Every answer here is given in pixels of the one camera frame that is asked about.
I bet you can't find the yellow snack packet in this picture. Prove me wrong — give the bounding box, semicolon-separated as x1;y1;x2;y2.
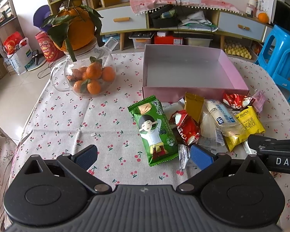
225;106;265;152

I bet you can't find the clear rice cracker packet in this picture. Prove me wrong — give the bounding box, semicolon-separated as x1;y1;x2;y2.
198;103;225;149

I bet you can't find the small silver white packet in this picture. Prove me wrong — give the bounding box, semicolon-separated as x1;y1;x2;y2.
178;144;196;171

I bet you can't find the red snack packet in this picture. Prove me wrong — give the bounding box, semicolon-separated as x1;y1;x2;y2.
169;109;200;146
223;93;254;110

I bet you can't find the white blue bread packet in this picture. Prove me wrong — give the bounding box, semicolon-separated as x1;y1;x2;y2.
204;100;242;137

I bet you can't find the pink wafer snack packet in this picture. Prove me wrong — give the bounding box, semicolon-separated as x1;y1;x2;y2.
250;90;266;113

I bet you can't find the green cartoon snack bag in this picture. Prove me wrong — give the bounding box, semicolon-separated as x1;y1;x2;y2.
128;95;178;166

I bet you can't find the gold snack stick packet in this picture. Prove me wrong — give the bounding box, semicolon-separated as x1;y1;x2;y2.
184;92;204;123

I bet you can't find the pink cardboard box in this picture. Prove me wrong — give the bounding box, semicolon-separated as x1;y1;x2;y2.
142;44;249;103

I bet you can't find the blue plastic stool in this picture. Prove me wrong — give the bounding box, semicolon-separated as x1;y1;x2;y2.
255;25;290;102

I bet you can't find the glass jar with tangerines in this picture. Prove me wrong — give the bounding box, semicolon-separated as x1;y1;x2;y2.
50;37;118;97

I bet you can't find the yellow egg tray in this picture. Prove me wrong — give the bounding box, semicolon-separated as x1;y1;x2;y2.
224;39;252;60

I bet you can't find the orange fruit on cabinet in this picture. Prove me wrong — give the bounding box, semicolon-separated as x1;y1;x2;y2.
257;12;269;24

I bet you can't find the white shopping bag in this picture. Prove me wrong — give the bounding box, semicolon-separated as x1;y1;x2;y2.
3;32;34;75

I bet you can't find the red box under cabinet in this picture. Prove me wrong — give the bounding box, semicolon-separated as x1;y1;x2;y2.
154;35;183;46

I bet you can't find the large orange fruit decoration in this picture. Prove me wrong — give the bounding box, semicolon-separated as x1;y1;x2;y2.
41;5;103;62

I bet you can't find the clear plastic storage bin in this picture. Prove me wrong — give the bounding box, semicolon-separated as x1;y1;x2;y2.
129;32;154;49

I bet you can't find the wooden tv cabinet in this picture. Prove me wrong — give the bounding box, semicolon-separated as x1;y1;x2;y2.
44;0;274;51

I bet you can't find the black tray on shelf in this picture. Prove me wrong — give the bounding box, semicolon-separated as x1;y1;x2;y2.
149;5;181;28

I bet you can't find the pink cherry cloth on cabinet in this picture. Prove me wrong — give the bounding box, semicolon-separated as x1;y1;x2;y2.
129;0;241;15

